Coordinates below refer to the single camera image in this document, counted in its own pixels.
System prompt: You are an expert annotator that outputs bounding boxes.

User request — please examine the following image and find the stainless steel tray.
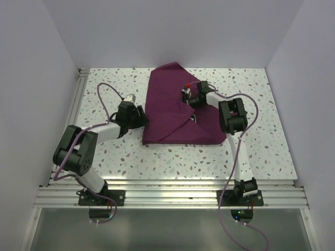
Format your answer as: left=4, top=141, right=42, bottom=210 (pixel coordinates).
left=190, top=114, right=196, bottom=123

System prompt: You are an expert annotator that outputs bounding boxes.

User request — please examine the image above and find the purple cloth mat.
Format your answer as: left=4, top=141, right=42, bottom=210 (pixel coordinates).
left=142, top=62, right=227, bottom=145

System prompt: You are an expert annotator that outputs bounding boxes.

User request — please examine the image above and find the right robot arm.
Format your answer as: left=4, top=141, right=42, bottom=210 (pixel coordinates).
left=182, top=81, right=258, bottom=205

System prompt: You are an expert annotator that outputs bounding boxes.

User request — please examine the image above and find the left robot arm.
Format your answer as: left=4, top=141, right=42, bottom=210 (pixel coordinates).
left=52, top=101, right=148, bottom=206

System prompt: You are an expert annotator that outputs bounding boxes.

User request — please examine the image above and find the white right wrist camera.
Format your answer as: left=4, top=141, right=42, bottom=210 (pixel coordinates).
left=182, top=84, right=192, bottom=97

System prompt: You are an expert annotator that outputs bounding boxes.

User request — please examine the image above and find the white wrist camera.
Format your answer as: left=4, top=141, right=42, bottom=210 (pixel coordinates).
left=123, top=94, right=136, bottom=103
left=182, top=84, right=192, bottom=97

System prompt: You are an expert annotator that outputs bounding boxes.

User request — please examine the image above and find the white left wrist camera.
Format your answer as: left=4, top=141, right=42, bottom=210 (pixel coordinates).
left=123, top=94, right=136, bottom=103

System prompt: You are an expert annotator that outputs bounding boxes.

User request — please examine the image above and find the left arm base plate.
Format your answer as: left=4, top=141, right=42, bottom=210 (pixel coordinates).
left=76, top=189, right=126, bottom=207

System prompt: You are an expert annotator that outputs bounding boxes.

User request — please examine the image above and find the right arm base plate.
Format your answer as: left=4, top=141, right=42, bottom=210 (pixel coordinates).
left=220, top=190, right=264, bottom=207

